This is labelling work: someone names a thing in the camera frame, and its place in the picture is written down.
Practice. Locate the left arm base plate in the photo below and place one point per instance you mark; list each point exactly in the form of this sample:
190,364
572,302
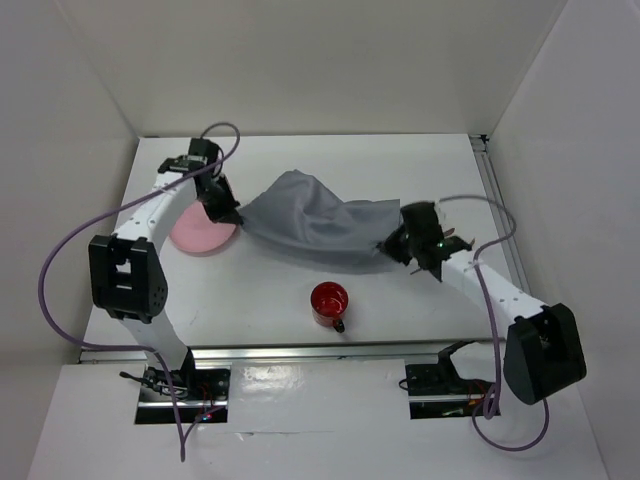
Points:
207,402

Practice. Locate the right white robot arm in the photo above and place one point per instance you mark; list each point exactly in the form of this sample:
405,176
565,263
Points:
536,347

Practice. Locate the grey cloth placemat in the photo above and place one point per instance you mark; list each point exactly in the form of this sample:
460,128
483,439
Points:
301,220

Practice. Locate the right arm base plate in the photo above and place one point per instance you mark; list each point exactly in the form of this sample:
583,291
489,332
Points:
436,391

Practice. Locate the aluminium frame rail front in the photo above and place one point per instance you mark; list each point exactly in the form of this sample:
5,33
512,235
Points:
420,351

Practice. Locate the pink plastic plate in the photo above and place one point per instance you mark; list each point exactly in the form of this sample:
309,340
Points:
195,234

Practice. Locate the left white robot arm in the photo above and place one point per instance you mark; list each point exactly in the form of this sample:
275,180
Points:
127,279

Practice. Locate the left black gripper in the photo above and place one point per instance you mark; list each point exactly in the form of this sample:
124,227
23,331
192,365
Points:
225,212

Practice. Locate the red mug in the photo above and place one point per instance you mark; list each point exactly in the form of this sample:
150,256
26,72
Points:
329,302

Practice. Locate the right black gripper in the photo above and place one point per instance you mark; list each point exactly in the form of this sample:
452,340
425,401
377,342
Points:
390,246

